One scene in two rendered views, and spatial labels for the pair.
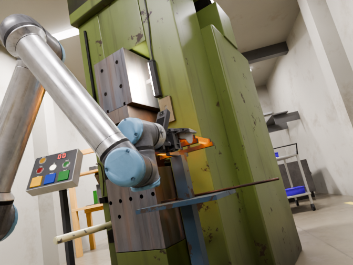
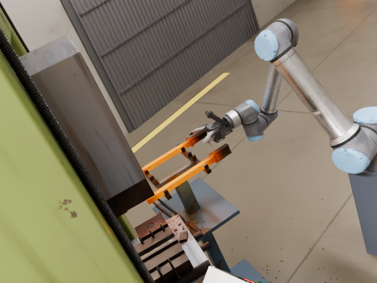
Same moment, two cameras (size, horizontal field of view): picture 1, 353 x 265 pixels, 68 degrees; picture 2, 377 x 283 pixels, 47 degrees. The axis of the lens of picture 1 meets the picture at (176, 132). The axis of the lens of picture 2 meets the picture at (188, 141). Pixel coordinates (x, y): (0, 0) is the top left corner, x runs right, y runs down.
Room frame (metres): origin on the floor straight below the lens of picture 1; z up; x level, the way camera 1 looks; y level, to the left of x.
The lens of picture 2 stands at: (2.35, 1.40, 1.99)
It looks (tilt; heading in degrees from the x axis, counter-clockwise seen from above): 28 degrees down; 229
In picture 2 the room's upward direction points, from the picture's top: 24 degrees counter-clockwise
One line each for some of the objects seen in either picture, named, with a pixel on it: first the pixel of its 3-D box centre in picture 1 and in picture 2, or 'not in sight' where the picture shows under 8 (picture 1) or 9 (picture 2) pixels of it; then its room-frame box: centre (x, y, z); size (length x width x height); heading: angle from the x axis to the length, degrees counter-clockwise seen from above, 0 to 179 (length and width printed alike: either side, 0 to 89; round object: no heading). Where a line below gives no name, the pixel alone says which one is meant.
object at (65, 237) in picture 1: (86, 231); not in sight; (1.79, 0.71, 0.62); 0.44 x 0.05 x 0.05; 150
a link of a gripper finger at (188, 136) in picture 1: (188, 136); (198, 133); (1.01, -0.04, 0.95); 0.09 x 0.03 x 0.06; 119
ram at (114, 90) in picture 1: (136, 87); (38, 133); (1.85, 0.22, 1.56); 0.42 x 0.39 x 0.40; 150
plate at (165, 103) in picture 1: (167, 110); not in sight; (1.64, 0.03, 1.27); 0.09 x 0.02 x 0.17; 60
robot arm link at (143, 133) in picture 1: (137, 134); (246, 112); (0.80, 0.12, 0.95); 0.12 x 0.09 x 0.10; 155
